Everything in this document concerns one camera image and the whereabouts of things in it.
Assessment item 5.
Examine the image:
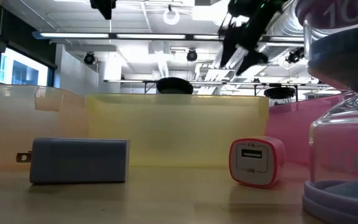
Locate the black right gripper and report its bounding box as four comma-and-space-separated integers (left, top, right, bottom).
220, 18, 269, 76

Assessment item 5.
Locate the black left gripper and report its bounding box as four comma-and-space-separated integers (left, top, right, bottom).
89, 0, 117, 20

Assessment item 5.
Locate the long black-framed table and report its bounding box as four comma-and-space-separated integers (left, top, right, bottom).
103, 79, 326, 94

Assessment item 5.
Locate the pink-red translucent plastic bin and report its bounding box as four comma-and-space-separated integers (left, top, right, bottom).
265, 94, 344, 166

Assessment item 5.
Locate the yellow translucent plastic bin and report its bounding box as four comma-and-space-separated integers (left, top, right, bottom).
85, 93, 270, 169

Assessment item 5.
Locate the large bright window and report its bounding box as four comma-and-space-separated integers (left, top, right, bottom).
0, 46, 50, 88

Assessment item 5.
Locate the pink cube USB charger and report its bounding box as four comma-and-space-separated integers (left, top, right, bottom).
228, 136, 287, 189

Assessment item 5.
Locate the lavender hourglass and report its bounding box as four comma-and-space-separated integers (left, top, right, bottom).
294, 0, 358, 224

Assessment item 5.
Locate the orange translucent plastic bin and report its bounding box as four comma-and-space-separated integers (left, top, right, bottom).
0, 83, 90, 170

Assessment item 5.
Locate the silver ventilation duct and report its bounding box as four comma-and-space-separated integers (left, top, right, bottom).
256, 0, 306, 65

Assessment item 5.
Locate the white ring lamp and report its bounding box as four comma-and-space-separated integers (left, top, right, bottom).
162, 4, 181, 26

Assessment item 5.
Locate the lavender flat wall charger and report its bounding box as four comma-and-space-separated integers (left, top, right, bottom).
16, 138, 131, 185

